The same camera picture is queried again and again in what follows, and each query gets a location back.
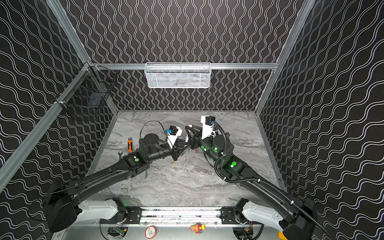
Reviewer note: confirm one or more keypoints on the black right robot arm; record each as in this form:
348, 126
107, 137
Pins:
297, 220

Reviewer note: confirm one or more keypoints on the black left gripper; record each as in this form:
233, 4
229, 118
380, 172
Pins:
175, 151

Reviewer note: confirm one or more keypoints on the small red yellow toy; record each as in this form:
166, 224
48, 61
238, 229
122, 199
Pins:
198, 228

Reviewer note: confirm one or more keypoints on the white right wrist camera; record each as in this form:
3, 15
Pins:
208, 129

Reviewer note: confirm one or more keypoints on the orange handled screwdriver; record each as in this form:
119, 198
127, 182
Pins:
130, 145

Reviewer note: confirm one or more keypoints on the red white tape roll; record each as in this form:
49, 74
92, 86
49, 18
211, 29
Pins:
150, 232

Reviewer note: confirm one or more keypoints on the black wire mesh basket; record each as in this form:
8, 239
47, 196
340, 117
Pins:
90, 99

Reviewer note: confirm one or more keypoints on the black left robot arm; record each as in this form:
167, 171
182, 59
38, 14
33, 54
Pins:
61, 204

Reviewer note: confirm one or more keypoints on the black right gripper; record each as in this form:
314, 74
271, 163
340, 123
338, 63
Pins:
196, 141

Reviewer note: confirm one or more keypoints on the yellow block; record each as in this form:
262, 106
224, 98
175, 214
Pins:
281, 236

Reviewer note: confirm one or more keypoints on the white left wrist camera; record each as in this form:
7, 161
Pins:
172, 135

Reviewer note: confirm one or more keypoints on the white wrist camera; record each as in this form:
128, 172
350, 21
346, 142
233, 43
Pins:
172, 135
208, 129

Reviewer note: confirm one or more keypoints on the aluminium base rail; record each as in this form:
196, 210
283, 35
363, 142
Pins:
173, 216

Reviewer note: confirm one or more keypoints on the white wire mesh basket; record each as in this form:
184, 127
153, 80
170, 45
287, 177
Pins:
177, 75

